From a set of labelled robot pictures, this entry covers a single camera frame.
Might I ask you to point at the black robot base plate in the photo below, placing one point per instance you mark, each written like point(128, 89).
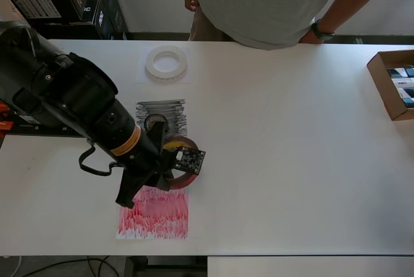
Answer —
point(19, 131)

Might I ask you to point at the plain white paper sheet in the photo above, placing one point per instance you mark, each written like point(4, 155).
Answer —
point(140, 78)

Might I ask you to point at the white tape roll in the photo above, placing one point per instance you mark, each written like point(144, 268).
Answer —
point(148, 66)

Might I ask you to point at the red scribbled paper sheet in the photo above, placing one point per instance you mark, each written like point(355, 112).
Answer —
point(161, 222)

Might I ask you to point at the open brown cardboard tray box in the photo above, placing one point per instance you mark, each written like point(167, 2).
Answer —
point(383, 89)

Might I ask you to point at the black table leg frame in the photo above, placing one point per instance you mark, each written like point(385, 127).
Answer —
point(136, 267)

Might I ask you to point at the orange black clamp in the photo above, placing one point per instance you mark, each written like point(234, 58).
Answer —
point(6, 125)

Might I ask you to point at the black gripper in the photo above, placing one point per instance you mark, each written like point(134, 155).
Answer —
point(152, 167)

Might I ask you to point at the black tape roll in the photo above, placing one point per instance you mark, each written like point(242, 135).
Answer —
point(148, 121)

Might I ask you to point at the black scribbled paper sheet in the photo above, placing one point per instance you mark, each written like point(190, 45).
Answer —
point(174, 112)

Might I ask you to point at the small white labelled box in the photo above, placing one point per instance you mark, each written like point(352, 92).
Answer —
point(402, 83)

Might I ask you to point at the small dark blue box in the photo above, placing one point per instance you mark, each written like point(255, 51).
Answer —
point(396, 72)

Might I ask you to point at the red tape roll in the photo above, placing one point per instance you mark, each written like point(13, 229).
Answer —
point(190, 143)

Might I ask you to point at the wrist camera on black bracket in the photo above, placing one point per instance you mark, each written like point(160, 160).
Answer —
point(191, 160)

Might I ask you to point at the black AOC carton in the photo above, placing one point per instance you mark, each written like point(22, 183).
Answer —
point(110, 15)

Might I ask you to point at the black smartwatch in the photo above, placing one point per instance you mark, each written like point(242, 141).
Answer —
point(323, 34)

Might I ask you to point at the small black white box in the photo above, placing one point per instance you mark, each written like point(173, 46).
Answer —
point(407, 97)

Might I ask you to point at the large GX760A cardboard box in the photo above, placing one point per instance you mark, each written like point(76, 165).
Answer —
point(8, 8)

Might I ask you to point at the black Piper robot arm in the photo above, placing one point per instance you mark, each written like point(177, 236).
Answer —
point(64, 89)

